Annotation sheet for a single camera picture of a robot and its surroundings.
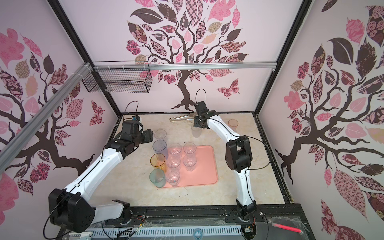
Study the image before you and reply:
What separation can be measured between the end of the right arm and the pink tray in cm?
23

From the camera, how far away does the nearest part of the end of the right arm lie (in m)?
0.70

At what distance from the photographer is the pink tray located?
2.84 ft
